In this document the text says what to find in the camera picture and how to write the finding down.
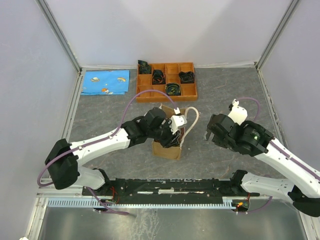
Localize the blue toothed cable duct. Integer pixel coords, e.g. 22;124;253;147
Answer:
47;198;236;210

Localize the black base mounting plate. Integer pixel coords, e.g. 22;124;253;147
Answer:
94;178;260;205

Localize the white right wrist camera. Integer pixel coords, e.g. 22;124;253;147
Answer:
227;99;248;125

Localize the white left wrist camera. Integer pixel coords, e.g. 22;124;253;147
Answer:
170;107;188;134

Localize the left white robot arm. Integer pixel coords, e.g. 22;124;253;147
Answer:
45;107;187;195

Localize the blue patterned cloth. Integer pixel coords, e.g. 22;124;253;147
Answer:
81;70;130;96

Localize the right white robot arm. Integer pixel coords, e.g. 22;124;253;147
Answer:
205;114;320;218

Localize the canvas tote bag cat print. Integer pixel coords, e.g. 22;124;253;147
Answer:
151;106;200;160

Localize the dark rolled fabric item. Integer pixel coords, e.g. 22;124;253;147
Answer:
165;83;181;96
178;71;195;84
137;60;152;75
152;69;166;85

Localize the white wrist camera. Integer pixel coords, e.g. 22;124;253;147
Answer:
170;107;188;134
227;99;248;125

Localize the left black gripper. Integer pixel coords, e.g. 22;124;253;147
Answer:
148;118;181;149

